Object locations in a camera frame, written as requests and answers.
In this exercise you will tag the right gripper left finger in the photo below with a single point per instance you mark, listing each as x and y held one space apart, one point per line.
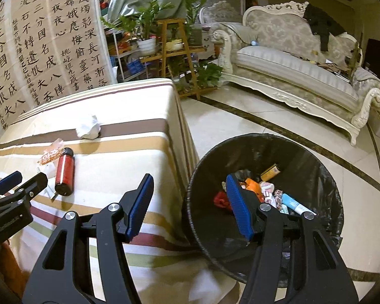
62 271

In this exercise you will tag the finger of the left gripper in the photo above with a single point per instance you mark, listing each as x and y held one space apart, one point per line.
9 182
31 188

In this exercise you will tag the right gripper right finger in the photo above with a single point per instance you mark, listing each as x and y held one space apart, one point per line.
318 273

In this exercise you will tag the blue white powder tube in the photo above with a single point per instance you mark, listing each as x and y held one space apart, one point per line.
294 205

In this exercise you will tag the amber glass bottle gold label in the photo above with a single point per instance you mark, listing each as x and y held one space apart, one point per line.
270 173

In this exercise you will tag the pink white snack wrapper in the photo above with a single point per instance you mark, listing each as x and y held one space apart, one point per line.
267 190

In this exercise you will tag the red plastic bag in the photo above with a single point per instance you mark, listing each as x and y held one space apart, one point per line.
221 201

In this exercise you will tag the black trash bin with bag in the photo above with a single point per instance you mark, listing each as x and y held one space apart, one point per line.
278 165

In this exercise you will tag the white plastic packet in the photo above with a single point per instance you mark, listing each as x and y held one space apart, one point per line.
50 170

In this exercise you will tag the red can bottle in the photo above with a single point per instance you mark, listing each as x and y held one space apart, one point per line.
64 179

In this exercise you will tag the orange white snack wrapper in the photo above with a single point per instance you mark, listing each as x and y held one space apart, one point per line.
52 152

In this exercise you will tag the striped tablecloth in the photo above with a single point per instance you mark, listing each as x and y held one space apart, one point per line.
143 131

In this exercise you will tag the crumpled white tissue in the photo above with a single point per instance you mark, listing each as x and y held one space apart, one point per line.
88 127

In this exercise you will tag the orange crumpled wrapper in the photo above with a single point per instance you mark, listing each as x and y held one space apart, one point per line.
253 186

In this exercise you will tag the calligraphy screen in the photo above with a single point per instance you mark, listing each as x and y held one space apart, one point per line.
49 49

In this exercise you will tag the wooden plant stand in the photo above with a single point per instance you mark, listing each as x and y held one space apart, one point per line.
185 51

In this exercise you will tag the potted plant white pot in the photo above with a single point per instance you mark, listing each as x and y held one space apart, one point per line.
141 24

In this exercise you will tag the small green floor plant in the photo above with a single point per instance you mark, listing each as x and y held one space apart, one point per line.
208 75

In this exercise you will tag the ornate white sofa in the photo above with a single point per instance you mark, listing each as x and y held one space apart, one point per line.
274 51

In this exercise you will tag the black garment on sofa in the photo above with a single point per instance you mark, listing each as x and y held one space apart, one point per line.
322 24

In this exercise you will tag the tall green plant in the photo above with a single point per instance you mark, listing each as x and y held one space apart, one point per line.
192 29

